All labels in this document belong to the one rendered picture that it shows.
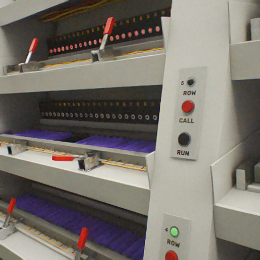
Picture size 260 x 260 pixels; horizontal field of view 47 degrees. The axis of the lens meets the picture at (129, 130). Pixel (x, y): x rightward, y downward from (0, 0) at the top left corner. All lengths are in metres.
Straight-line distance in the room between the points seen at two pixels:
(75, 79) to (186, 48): 0.25
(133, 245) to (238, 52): 0.40
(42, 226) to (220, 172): 0.48
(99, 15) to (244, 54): 0.59
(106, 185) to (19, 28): 0.64
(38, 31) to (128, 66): 0.58
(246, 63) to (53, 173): 0.40
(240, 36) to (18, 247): 0.61
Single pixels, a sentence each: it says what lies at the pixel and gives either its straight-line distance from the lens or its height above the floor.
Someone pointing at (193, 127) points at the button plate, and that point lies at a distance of 0.39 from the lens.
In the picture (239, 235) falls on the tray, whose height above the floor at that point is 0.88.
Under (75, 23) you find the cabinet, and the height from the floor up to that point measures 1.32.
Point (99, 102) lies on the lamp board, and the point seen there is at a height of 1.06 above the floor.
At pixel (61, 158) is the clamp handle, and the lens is 0.50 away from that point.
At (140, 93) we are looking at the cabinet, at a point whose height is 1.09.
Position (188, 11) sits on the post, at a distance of 0.45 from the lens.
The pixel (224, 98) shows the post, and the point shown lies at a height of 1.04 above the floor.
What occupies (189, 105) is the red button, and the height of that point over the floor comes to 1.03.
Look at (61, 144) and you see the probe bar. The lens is 0.66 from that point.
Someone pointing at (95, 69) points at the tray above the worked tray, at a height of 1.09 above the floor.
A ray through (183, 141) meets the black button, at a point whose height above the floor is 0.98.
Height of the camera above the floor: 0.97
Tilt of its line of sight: 3 degrees up
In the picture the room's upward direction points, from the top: 7 degrees clockwise
